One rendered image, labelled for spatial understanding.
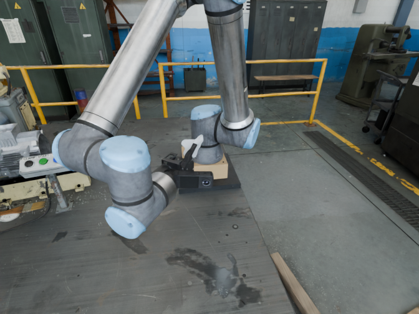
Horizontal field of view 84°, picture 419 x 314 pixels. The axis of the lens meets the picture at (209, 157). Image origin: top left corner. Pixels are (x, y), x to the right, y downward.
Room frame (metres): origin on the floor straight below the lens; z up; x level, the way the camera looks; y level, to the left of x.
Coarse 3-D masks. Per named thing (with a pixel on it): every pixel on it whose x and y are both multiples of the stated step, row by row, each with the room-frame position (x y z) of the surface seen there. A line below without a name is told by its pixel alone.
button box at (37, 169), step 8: (24, 160) 0.79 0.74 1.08; (32, 160) 0.80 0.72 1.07; (48, 160) 0.81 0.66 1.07; (24, 168) 0.77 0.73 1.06; (32, 168) 0.77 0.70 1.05; (40, 168) 0.78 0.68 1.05; (48, 168) 0.78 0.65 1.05; (56, 168) 0.79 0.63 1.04; (64, 168) 0.81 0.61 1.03; (24, 176) 0.76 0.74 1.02; (32, 176) 0.78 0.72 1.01
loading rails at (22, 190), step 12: (0, 180) 0.86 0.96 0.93; (12, 180) 0.88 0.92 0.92; (24, 180) 0.89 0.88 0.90; (36, 180) 0.91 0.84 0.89; (48, 180) 0.92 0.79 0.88; (60, 180) 0.94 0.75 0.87; (72, 180) 0.96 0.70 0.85; (84, 180) 0.98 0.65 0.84; (0, 192) 0.85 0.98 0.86; (12, 192) 0.87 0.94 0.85; (24, 192) 0.88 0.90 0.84; (36, 192) 0.90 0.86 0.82; (0, 204) 0.82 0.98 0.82
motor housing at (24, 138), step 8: (24, 136) 0.95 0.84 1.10; (32, 136) 0.96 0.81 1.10; (40, 136) 1.05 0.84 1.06; (24, 144) 0.93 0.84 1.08; (40, 144) 1.05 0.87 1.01; (48, 144) 1.07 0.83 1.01; (8, 152) 0.88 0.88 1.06; (16, 152) 0.89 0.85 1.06; (32, 152) 0.92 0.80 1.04; (40, 152) 1.04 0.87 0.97; (48, 152) 1.05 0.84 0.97; (8, 160) 0.88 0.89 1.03; (16, 160) 0.88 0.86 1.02; (0, 168) 0.85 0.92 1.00; (8, 168) 0.87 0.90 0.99; (16, 168) 0.88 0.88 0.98
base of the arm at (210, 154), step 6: (216, 144) 1.05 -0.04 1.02; (198, 150) 1.03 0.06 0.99; (204, 150) 1.02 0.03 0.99; (210, 150) 1.03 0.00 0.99; (216, 150) 1.05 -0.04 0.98; (222, 150) 1.09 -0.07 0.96; (198, 156) 1.02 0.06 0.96; (204, 156) 1.01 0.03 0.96; (210, 156) 1.02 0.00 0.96; (216, 156) 1.05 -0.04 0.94; (222, 156) 1.06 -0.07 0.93; (198, 162) 1.01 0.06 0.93; (204, 162) 1.00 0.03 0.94; (210, 162) 1.01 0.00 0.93; (216, 162) 1.02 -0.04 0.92
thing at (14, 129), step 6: (0, 126) 0.99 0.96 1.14; (6, 126) 1.00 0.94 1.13; (12, 126) 0.99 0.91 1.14; (18, 126) 1.01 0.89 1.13; (0, 132) 0.95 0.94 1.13; (6, 132) 0.92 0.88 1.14; (12, 132) 0.94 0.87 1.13; (18, 132) 0.98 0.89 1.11; (0, 138) 0.91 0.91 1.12; (6, 138) 0.91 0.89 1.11; (12, 138) 0.92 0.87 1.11; (0, 144) 0.90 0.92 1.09; (6, 144) 0.91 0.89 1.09; (12, 144) 0.92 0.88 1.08
